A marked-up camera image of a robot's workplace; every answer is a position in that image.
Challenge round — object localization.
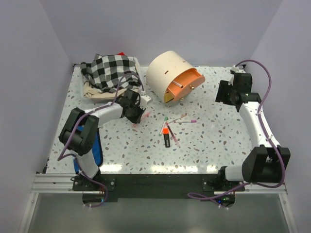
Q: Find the orange capped marker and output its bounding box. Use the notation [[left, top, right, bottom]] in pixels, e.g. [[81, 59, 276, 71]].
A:
[[133, 112, 151, 128]]

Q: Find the salmon top drawer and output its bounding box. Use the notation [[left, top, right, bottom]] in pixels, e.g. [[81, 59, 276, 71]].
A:
[[165, 68, 205, 100]]

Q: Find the green capped acrylic marker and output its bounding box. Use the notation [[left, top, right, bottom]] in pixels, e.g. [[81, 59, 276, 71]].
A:
[[158, 116, 168, 136]]

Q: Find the grey-green bottom drawer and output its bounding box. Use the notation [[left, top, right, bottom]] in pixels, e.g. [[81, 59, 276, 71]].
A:
[[164, 99, 181, 107]]

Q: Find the orange black highlighter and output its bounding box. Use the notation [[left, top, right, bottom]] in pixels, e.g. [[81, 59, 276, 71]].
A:
[[163, 128, 171, 148]]

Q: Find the yellow drawer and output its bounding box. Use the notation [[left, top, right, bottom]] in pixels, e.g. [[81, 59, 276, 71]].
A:
[[163, 93, 174, 103]]

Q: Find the blue capped white marker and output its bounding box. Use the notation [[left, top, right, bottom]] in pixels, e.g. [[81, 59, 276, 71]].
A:
[[172, 81, 183, 88]]

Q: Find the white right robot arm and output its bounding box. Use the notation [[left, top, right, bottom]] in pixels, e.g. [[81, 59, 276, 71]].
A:
[[215, 71, 291, 191]]

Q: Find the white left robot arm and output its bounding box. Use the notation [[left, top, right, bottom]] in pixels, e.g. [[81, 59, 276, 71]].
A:
[[58, 90, 149, 190]]

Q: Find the black white checkered cloth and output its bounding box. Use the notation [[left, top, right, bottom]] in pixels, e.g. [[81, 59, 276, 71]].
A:
[[80, 54, 141, 93]]

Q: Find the beige folded cloth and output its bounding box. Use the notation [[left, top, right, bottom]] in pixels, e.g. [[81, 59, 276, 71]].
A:
[[81, 57, 143, 102]]

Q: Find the round beige drawer organizer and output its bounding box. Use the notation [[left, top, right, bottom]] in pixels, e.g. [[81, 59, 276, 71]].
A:
[[146, 50, 194, 103]]

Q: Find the blue cloth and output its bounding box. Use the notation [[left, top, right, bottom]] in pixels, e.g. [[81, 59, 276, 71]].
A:
[[73, 129, 103, 178]]

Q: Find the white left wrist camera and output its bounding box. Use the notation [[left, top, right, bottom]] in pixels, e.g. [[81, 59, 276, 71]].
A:
[[139, 95, 152, 108]]

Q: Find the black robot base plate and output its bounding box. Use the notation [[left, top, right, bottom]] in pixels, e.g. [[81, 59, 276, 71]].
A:
[[70, 174, 241, 204]]

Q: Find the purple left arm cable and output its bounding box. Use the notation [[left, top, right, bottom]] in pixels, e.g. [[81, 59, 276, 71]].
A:
[[57, 72, 144, 208]]

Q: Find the aluminium frame rail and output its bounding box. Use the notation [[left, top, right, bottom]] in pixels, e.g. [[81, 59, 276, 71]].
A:
[[18, 172, 78, 233]]

